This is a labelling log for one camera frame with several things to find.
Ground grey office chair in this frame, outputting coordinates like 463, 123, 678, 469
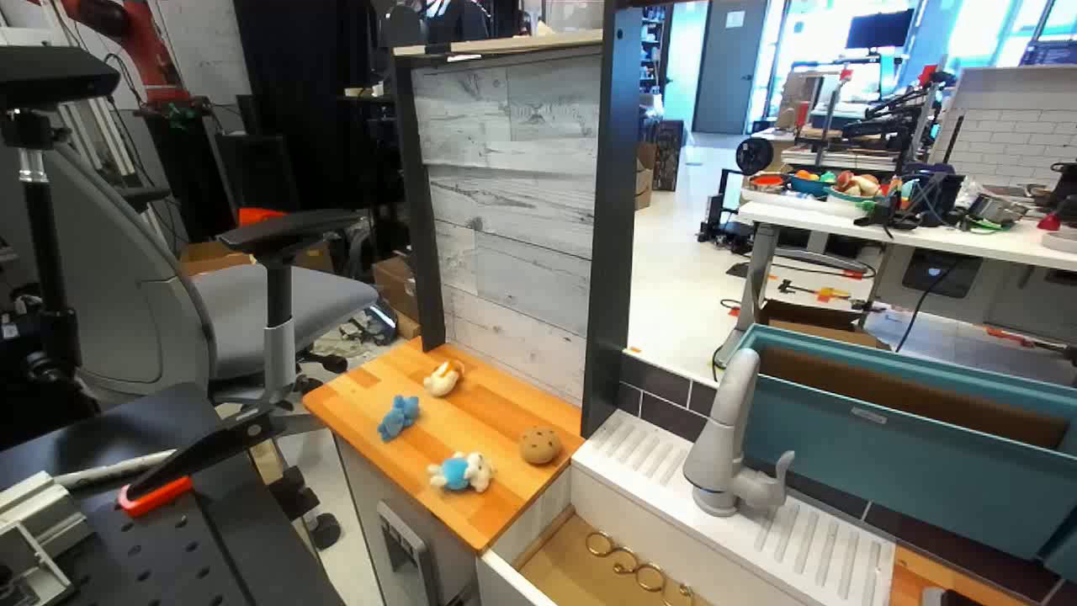
0, 143, 378, 400

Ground gold wire rings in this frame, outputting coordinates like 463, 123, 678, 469
582, 529, 673, 594

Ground black clamp orange tip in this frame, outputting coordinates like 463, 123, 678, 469
117, 409, 274, 517

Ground black vertical frame post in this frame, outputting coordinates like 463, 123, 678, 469
582, 0, 649, 437

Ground teal storage bin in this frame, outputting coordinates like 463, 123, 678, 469
742, 324, 1077, 579

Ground cream yellow plush toy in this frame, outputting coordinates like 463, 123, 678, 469
423, 364, 460, 398

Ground black camera stand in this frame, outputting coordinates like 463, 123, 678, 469
0, 48, 117, 445

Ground white brick backsplash panel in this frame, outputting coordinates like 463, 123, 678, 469
415, 48, 604, 403

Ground white cluttered desk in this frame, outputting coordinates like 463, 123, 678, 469
721, 192, 1077, 355

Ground wooden toy kitchen counter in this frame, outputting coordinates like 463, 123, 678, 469
303, 339, 582, 606

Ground small blue plush toy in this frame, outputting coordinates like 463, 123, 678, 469
378, 398, 422, 440

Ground black perforated table plate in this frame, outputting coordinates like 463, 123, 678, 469
0, 388, 345, 606

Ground blue white plush toy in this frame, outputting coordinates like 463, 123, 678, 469
429, 450, 494, 492

